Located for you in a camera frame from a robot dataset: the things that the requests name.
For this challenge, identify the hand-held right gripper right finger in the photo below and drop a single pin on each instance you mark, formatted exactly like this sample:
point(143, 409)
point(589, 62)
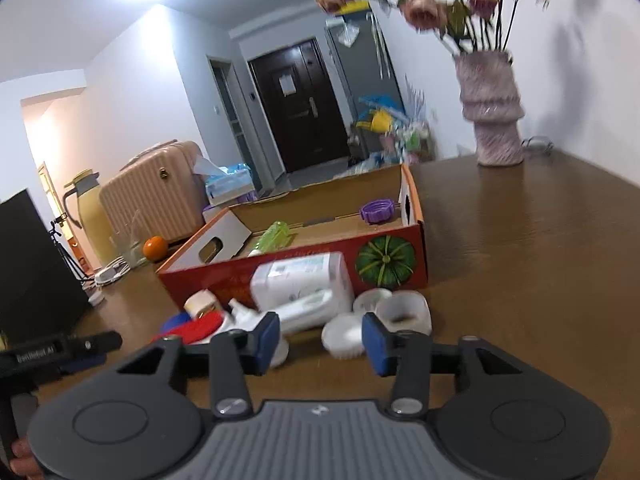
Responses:
point(375, 347)

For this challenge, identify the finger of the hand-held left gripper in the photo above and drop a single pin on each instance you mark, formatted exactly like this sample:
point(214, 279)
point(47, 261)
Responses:
point(95, 344)

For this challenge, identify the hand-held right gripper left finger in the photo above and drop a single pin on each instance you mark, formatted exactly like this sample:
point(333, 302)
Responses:
point(267, 342)

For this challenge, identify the white ribbed round lid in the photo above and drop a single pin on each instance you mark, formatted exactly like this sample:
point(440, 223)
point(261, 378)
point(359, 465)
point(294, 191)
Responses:
point(342, 335)

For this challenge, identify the white plastic cup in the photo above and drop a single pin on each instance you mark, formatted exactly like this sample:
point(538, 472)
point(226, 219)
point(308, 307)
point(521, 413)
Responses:
point(404, 310)

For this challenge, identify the white plastic bottle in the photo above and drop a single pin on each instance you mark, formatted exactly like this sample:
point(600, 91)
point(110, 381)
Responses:
point(300, 307)

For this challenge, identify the red round lid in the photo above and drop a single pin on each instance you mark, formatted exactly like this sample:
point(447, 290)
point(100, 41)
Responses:
point(200, 327)

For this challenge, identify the small jar cream lid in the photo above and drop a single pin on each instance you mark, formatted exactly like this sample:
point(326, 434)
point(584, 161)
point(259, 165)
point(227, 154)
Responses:
point(202, 302)

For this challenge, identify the white tissue pack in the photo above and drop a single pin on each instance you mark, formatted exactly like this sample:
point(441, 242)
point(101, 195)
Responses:
point(305, 275)

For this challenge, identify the blue round lid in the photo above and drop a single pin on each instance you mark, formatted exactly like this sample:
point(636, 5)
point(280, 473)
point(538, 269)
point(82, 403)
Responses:
point(176, 321)

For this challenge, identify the red cardboard box pumpkin print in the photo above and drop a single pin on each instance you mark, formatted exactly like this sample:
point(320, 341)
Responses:
point(320, 255)

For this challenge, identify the person's left hand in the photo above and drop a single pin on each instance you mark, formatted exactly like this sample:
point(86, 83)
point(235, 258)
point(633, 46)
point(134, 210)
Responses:
point(25, 457)

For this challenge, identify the white power strip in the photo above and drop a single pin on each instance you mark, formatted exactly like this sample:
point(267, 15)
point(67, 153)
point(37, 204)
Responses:
point(111, 272)

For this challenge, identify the black monitor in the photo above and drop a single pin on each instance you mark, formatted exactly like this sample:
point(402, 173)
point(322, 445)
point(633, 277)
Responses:
point(35, 270)

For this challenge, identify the black tripod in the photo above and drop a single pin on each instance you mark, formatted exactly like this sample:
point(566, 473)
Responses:
point(67, 255)

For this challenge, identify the clear glass cup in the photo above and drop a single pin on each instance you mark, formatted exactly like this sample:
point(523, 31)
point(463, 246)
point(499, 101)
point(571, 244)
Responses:
point(129, 250)

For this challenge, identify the green plastic bottle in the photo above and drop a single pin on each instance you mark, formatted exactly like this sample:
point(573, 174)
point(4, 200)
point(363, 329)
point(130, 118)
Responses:
point(272, 237)

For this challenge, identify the orange fruit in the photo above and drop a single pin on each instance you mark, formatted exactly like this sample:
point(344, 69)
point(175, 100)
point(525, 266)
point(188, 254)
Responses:
point(155, 248)

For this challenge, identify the yellow thermos jug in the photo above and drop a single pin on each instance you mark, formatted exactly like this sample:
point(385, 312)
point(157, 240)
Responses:
point(92, 220)

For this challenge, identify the purple ribbed lid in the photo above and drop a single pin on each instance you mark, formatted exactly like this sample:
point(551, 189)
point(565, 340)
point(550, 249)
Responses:
point(377, 210)

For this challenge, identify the purple packet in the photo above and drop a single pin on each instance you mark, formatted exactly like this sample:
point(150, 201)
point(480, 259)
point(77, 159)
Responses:
point(235, 205)

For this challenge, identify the beige ribbed suitcase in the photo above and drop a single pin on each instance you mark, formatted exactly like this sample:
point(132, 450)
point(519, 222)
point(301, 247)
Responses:
point(150, 190)

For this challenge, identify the blue tissue box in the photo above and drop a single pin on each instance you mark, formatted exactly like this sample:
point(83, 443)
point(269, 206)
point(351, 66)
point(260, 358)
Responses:
point(227, 180)

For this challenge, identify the plastic bags pile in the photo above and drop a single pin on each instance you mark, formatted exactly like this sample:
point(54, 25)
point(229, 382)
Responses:
point(367, 165)

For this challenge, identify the cluttered storage rack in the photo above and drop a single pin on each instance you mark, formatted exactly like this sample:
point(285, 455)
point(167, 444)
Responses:
point(412, 137)

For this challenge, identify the yellow watering can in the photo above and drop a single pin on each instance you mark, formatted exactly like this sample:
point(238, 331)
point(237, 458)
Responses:
point(377, 121)

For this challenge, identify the dark brown entrance door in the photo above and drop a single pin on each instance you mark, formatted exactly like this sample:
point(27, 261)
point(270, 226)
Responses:
point(300, 110)

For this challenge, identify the blue umbrella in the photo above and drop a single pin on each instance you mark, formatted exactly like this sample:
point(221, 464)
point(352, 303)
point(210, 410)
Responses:
point(380, 101)

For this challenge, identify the pink textured vase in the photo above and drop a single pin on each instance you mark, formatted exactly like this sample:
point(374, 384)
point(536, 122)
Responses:
point(492, 110)

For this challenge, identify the grey refrigerator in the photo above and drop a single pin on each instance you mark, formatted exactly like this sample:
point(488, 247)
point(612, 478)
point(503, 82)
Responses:
point(365, 65)

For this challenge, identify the clear plastic bag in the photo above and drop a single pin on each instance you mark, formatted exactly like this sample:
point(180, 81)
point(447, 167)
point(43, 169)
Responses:
point(347, 34)

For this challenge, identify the yellow box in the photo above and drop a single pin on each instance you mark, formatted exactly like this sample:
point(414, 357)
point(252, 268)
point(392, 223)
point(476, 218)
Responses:
point(354, 7)

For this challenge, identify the dried pink flowers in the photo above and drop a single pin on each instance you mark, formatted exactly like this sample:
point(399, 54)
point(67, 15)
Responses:
point(425, 7)

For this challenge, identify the white wall radiator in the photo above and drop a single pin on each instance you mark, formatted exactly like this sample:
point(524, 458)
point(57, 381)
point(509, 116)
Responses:
point(466, 150)

